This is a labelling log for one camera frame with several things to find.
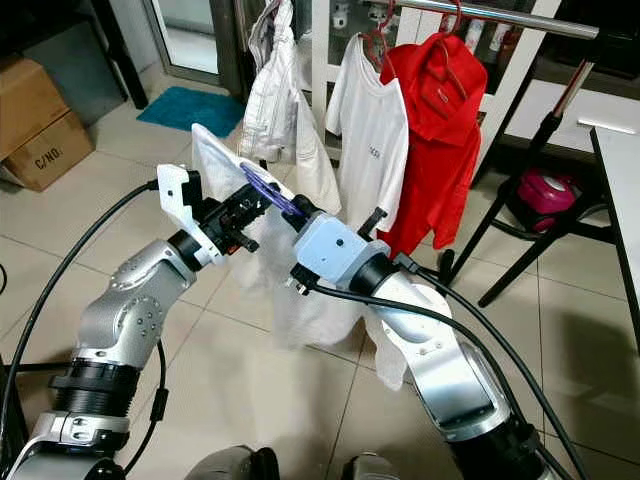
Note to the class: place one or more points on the blue plastic hanger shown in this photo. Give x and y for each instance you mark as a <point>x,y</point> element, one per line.
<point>270,188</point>

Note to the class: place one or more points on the thin white t-shirt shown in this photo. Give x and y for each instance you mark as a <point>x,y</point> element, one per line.
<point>290,300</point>

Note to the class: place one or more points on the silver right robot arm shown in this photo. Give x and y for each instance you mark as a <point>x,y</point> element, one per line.
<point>450,370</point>

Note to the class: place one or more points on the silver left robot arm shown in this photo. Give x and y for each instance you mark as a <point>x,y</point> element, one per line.
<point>130,315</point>

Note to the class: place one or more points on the red hanger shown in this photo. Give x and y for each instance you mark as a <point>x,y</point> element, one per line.
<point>458,14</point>
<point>372,42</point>

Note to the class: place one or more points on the white denim jacket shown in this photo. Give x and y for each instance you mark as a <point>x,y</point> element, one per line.
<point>275,90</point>

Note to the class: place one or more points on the white t-shirt with small print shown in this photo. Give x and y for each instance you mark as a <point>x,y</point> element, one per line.
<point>370,140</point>

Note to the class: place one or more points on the blue floor mat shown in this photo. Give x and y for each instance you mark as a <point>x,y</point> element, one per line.
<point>185,108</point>

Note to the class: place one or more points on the dark grey curtain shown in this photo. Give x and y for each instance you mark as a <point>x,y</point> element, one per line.
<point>238,50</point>

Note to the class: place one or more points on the red polo shirt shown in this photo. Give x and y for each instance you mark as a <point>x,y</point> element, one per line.
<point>445,170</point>

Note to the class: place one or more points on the glass door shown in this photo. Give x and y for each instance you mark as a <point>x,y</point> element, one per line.
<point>190,35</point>

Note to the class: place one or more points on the small printed cardboard box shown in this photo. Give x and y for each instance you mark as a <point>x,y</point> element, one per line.
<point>55,155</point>

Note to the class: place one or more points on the large plain cardboard box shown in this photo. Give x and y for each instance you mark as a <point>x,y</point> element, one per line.
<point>25,105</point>

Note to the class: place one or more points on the robot left leg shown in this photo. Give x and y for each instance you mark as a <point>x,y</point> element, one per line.
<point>230,465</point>

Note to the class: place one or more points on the robot leg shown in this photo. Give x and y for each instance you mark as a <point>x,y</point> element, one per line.
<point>230,465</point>
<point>375,470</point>

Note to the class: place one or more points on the pink appliance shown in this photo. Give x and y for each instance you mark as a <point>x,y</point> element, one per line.
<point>548,192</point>

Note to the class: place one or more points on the robot right leg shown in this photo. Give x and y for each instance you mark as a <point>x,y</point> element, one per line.
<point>375,470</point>

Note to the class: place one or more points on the metal clothes rack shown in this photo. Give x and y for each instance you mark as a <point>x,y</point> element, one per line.
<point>520,17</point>

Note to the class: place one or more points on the grey folding table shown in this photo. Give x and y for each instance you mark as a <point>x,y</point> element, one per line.
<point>622,200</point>

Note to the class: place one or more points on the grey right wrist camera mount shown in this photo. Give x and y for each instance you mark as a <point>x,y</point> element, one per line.
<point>335,250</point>

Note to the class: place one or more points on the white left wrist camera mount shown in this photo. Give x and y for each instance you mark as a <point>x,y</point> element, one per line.
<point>175,195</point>

